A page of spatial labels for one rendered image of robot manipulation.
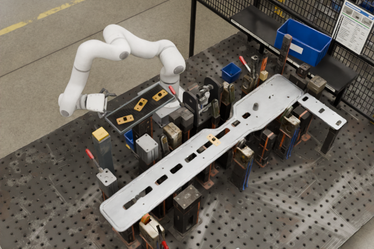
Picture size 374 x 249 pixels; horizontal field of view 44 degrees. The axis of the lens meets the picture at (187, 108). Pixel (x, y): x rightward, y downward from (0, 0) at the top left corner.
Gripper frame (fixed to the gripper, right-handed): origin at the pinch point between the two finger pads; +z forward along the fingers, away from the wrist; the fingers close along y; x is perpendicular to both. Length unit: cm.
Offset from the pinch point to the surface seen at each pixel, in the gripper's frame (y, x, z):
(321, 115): -4, -34, 113
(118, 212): 56, 21, 16
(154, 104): -0.4, 3.5, 24.4
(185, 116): 4.1, -6.3, 39.2
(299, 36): -58, -59, 100
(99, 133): 18.0, 19.3, 1.6
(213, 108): -3, -15, 53
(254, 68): -29, -28, 74
